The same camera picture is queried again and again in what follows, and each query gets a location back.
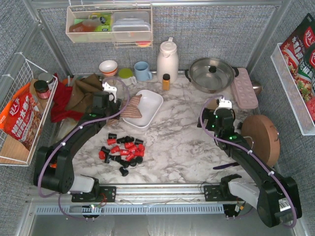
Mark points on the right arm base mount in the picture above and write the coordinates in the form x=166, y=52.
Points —
x=220, y=192

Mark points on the steel ladle bowl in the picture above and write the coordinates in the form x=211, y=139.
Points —
x=257, y=87

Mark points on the pink striped cloth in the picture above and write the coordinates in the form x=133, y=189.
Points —
x=131, y=110

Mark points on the green lid white cup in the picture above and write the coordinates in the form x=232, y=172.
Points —
x=126, y=75

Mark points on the steel pot with lid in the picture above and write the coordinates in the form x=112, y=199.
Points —
x=211, y=75

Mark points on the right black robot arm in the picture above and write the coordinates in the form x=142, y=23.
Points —
x=278, y=200

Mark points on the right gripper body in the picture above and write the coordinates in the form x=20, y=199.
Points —
x=204, y=120

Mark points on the purple knife handle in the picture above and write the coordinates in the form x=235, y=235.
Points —
x=220, y=167

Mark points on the white rectangular storage basket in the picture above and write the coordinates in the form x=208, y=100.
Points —
x=148, y=106

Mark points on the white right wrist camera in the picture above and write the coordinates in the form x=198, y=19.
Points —
x=223, y=104

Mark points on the white orange striped bowl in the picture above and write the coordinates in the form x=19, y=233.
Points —
x=108, y=67

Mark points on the brown cloth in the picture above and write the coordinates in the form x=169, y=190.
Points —
x=81, y=97

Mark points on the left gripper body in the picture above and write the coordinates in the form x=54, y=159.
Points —
x=114, y=105

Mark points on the silver lid jar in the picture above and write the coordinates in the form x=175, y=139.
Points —
x=48, y=78

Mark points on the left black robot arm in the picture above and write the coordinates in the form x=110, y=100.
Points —
x=54, y=172

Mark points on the pink egg tray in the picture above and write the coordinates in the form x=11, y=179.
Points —
x=243, y=91

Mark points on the red coffee capsule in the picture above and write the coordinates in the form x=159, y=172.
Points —
x=130, y=157
x=133, y=148
x=128, y=145
x=111, y=141
x=102, y=155
x=141, y=147
x=115, y=149
x=124, y=152

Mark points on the round wooden cutting board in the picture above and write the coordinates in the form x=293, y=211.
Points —
x=263, y=137

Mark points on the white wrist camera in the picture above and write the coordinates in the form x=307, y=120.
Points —
x=111, y=90
x=223, y=104

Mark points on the blue mug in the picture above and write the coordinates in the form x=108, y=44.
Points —
x=142, y=71

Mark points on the orange spice bottle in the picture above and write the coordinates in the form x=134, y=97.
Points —
x=166, y=82

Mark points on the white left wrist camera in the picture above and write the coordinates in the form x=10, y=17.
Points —
x=111, y=90

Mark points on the red cloth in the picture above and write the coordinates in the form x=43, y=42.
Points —
x=61, y=99

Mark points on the white thermos jug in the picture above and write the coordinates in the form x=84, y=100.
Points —
x=168, y=61

